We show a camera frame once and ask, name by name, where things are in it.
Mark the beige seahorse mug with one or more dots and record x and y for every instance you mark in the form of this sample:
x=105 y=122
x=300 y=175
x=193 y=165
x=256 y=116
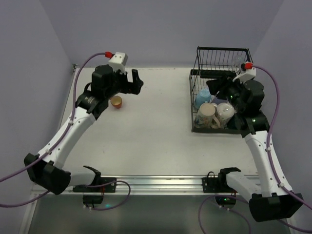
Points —
x=206 y=118

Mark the black wire dish rack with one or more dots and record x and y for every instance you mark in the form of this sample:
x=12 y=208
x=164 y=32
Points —
x=212 y=64

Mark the small clear glass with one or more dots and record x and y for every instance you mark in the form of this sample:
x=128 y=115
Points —
x=237 y=61

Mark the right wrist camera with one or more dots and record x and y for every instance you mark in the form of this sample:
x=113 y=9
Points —
x=246 y=75

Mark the orange ceramic mug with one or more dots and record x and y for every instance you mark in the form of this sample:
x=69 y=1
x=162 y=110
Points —
x=116 y=102

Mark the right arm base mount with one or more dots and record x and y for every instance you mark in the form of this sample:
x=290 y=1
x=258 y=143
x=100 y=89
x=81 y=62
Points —
x=212 y=183

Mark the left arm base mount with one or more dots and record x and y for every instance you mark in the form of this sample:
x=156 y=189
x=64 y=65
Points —
x=93 y=186

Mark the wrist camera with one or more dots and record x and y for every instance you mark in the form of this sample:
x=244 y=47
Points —
x=246 y=75
x=118 y=62

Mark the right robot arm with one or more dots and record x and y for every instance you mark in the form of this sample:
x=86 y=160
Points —
x=274 y=198

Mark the lavender plastic cup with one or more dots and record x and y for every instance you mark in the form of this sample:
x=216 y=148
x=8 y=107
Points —
x=216 y=100

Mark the aluminium mounting rail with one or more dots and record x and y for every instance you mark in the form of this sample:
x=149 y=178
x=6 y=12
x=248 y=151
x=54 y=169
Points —
x=151 y=185

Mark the light blue faceted mug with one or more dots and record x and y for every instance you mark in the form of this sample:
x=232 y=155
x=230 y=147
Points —
x=203 y=96

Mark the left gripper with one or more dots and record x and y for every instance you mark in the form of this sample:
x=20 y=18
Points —
x=126 y=83

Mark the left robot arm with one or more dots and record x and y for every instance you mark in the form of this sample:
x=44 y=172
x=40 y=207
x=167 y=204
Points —
x=46 y=168

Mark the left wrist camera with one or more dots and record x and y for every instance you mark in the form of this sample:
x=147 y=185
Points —
x=118 y=62

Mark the white floral mug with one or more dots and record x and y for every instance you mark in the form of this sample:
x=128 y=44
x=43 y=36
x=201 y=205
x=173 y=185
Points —
x=224 y=112

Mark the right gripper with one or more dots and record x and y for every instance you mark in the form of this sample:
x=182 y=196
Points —
x=221 y=86

